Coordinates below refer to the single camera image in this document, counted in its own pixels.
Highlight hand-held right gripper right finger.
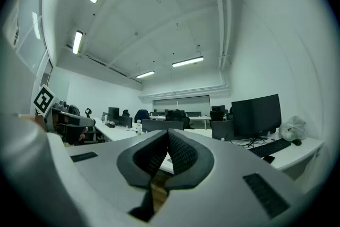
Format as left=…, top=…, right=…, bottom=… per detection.
left=164, top=128, right=215, bottom=191

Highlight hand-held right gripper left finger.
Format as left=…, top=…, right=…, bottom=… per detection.
left=116, top=129, right=169, bottom=190

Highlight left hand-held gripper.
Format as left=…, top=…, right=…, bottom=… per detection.
left=33, top=84, right=97, bottom=146

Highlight person's left forearm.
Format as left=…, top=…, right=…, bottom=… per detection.
left=0, top=113, right=47, bottom=141

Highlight dark desk divider panel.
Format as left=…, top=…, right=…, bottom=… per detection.
left=141, top=119, right=185, bottom=133

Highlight white desk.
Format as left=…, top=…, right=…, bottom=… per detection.
left=159, top=128, right=325, bottom=174

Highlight long white office table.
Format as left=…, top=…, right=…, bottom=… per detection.
left=91, top=116, right=149, bottom=142

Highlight black desktop box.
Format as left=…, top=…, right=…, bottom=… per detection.
left=211, top=120, right=235, bottom=141

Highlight black office chair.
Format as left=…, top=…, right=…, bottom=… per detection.
left=209, top=110, right=226, bottom=122
left=165, top=109, right=194, bottom=130

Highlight small black monitor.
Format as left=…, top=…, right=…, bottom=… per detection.
left=107, top=106, right=120, bottom=122

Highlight dark blue office chair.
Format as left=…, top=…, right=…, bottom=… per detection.
left=133, top=109, right=151, bottom=124

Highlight grey window blinds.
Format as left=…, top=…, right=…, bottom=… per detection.
left=152, top=95, right=211, bottom=114

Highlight large black computer monitor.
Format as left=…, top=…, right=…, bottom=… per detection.
left=231, top=93, right=283, bottom=140

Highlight black keyboard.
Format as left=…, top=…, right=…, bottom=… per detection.
left=248, top=138, right=292, bottom=158

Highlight crumpled white plastic bag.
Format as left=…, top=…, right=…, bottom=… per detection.
left=278, top=115, right=308, bottom=142

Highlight white ceiling pipes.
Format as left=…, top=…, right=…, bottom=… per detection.
left=203, top=0, right=233, bottom=70

